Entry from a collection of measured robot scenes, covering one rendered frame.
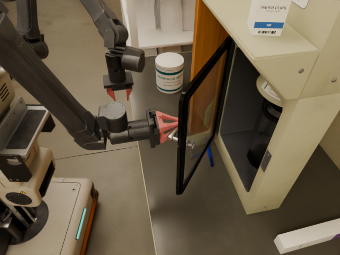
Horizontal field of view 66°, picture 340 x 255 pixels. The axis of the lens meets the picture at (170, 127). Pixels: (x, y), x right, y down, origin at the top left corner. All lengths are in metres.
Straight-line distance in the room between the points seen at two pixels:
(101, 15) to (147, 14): 0.99
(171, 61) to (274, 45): 0.78
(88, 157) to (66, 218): 0.72
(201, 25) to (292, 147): 0.41
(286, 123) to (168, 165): 0.51
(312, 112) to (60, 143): 2.15
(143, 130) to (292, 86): 0.38
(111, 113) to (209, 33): 0.38
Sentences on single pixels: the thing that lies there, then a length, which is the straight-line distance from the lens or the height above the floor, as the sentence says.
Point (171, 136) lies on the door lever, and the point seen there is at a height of 1.21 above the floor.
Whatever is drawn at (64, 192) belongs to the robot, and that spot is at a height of 0.28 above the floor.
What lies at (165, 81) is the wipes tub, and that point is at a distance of 1.22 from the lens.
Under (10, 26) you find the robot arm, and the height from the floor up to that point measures 1.52.
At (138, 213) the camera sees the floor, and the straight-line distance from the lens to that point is 1.93.
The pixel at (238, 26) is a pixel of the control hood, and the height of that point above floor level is 1.51.
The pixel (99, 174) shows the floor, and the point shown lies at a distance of 2.15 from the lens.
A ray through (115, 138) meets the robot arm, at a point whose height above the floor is 1.21.
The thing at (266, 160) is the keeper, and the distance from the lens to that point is 0.69.
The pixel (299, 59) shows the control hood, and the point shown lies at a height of 1.50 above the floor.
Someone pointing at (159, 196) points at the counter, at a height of 0.94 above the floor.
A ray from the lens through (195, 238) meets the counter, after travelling 0.84.
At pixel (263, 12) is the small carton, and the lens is 0.49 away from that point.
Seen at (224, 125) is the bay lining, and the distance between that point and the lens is 0.96.
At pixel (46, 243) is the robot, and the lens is 1.68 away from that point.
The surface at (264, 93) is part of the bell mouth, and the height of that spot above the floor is 1.32.
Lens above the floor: 1.72
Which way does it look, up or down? 46 degrees down
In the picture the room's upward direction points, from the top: straight up
